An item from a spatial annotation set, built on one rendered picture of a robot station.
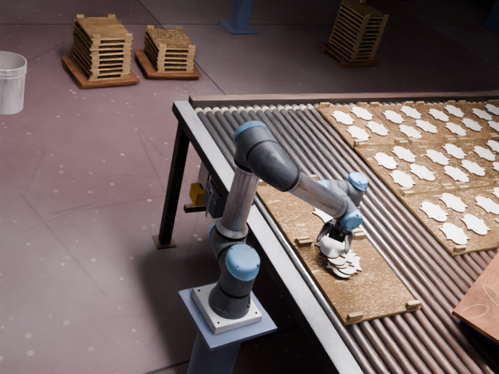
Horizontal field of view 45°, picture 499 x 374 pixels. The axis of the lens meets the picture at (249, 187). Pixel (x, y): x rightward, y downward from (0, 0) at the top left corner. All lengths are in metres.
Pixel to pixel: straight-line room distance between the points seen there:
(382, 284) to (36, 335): 1.69
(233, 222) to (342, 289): 0.54
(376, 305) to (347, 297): 0.11
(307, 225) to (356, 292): 0.39
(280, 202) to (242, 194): 0.69
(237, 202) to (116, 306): 1.48
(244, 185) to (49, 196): 2.20
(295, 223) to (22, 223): 1.81
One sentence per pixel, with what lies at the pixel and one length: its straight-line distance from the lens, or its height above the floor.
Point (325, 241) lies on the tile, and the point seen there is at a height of 1.00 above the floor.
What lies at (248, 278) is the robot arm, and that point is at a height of 1.08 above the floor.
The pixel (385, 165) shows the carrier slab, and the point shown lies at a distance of 3.15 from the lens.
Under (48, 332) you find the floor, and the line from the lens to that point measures 3.20.
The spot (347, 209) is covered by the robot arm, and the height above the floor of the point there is 1.33.
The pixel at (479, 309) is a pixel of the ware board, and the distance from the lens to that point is 2.39.
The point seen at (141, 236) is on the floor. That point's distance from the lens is 3.73.
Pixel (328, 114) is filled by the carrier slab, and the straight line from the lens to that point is 3.47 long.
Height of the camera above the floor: 2.46
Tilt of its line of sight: 35 degrees down
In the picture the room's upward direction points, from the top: 15 degrees clockwise
